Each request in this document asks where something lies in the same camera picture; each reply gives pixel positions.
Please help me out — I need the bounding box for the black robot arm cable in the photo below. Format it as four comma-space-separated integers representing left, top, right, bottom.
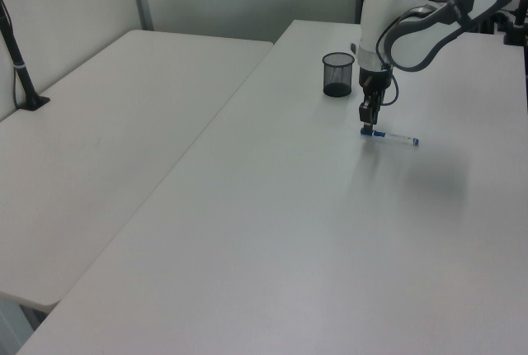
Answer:
375, 11, 401, 107

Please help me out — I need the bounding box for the black camera stand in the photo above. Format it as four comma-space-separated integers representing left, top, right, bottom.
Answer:
500, 0, 528, 47

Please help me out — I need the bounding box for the white side table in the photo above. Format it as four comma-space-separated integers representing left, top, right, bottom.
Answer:
0, 29, 276, 311

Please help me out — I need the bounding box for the black mesh pen cup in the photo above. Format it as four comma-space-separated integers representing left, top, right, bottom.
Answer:
322, 52, 356, 98

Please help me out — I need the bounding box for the blue capped white marker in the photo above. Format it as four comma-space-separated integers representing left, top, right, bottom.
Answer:
359, 128, 422, 148

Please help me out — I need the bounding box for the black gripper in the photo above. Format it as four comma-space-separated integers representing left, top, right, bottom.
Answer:
357, 66, 394, 135

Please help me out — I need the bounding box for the black clamp-mounted pole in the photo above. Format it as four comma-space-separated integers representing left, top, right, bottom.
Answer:
0, 0, 52, 112

